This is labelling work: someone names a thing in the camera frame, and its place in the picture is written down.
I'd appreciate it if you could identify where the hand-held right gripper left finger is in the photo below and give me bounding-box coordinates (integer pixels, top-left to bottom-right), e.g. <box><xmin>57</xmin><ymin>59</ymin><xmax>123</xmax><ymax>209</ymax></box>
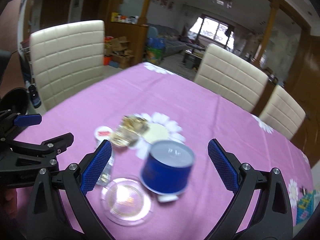
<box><xmin>26</xmin><ymin>139</ymin><xmax>112</xmax><ymax>240</ymax></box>

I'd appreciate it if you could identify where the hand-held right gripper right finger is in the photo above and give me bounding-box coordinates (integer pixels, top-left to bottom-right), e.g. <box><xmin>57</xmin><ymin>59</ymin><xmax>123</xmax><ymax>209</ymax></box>
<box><xmin>207</xmin><ymin>138</ymin><xmax>294</xmax><ymax>240</ymax></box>

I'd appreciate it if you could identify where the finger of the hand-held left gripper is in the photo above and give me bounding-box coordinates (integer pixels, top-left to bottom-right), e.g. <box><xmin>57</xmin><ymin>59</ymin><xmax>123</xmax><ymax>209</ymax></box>
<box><xmin>11</xmin><ymin>132</ymin><xmax>74</xmax><ymax>172</ymax></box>
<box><xmin>0</xmin><ymin>110</ymin><xmax>42</xmax><ymax>140</ymax></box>

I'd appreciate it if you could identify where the black round bin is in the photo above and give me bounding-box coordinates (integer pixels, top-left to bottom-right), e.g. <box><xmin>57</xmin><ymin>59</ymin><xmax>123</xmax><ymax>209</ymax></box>
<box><xmin>0</xmin><ymin>87</ymin><xmax>28</xmax><ymax>117</ymax></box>

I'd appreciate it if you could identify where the blue paper cup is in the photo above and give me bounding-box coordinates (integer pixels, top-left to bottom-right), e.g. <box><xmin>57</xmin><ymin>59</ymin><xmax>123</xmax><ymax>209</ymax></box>
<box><xmin>139</xmin><ymin>140</ymin><xmax>195</xmax><ymax>202</ymax></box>

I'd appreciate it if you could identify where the person's left hand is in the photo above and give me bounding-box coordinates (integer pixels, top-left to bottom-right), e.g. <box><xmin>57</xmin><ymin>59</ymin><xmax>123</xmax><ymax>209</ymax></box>
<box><xmin>0</xmin><ymin>189</ymin><xmax>19</xmax><ymax>219</ymax></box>

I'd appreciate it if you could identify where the small round white lid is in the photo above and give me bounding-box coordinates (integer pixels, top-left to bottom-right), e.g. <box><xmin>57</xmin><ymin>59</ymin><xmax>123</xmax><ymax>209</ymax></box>
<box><xmin>94</xmin><ymin>126</ymin><xmax>113</xmax><ymax>148</ymax></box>

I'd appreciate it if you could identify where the clear round plastic lid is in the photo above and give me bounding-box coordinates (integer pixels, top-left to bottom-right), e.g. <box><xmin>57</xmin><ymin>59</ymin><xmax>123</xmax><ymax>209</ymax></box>
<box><xmin>100</xmin><ymin>177</ymin><xmax>152</xmax><ymax>227</ymax></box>

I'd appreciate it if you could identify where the gold foil wrapper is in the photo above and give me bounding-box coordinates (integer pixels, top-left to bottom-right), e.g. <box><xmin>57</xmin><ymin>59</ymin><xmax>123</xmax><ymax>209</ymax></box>
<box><xmin>120</xmin><ymin>115</ymin><xmax>150</xmax><ymax>136</ymax></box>

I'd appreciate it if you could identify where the cream padded dining chair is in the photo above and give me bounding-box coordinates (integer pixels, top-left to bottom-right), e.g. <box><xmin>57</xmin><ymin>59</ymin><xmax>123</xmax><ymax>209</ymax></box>
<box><xmin>259</xmin><ymin>85</ymin><xmax>306</xmax><ymax>140</ymax></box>
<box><xmin>194</xmin><ymin>43</ymin><xmax>268</xmax><ymax>112</ymax></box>
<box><xmin>29</xmin><ymin>20</ymin><xmax>105</xmax><ymax>112</ymax></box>

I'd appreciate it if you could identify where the pink floral tablecloth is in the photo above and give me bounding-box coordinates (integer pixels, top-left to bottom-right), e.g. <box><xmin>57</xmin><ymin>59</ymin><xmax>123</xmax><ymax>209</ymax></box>
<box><xmin>12</xmin><ymin>62</ymin><xmax>315</xmax><ymax>240</ymax></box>

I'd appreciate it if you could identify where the colourful beaded box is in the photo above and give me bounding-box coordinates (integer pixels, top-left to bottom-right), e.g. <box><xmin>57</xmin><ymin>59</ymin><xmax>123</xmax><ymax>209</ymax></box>
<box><xmin>296</xmin><ymin>189</ymin><xmax>316</xmax><ymax>226</ymax></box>

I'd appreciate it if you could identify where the dark coffee table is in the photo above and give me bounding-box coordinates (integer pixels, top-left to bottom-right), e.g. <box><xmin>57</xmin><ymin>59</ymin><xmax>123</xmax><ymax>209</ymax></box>
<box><xmin>184</xmin><ymin>47</ymin><xmax>206</xmax><ymax>68</ymax></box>

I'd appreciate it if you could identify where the stack of cardboard boxes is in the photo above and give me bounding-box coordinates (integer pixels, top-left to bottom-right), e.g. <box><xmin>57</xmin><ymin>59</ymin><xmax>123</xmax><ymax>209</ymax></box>
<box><xmin>105</xmin><ymin>36</ymin><xmax>136</xmax><ymax>68</ymax></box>

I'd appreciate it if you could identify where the colourful printed bag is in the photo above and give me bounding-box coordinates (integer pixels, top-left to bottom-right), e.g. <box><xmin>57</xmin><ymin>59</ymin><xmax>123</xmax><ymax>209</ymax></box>
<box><xmin>146</xmin><ymin>37</ymin><xmax>166</xmax><ymax>65</ymax></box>

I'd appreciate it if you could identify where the barred window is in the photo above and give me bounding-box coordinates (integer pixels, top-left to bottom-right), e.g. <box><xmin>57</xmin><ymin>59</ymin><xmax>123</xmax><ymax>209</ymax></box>
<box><xmin>187</xmin><ymin>16</ymin><xmax>235</xmax><ymax>50</ymax></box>

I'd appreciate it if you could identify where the grey sofa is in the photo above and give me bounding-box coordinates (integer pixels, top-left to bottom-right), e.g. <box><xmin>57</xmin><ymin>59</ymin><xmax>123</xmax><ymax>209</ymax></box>
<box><xmin>147</xmin><ymin>24</ymin><xmax>187</xmax><ymax>55</ymax></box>

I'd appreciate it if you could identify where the row of small packages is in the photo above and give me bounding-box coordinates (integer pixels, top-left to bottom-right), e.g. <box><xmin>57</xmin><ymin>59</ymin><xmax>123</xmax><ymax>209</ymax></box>
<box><xmin>111</xmin><ymin>12</ymin><xmax>139</xmax><ymax>25</ymax></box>

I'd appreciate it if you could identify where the wooden pillar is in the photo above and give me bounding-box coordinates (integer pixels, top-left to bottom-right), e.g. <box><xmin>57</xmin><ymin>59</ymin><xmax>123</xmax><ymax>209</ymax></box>
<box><xmin>139</xmin><ymin>0</ymin><xmax>156</xmax><ymax>26</ymax></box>
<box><xmin>255</xmin><ymin>1</ymin><xmax>280</xmax><ymax>63</ymax></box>

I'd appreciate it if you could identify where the wooden half wall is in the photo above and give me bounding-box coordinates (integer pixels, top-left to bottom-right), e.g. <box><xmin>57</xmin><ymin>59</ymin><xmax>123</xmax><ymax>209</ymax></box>
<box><xmin>107</xmin><ymin>21</ymin><xmax>148</xmax><ymax>68</ymax></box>

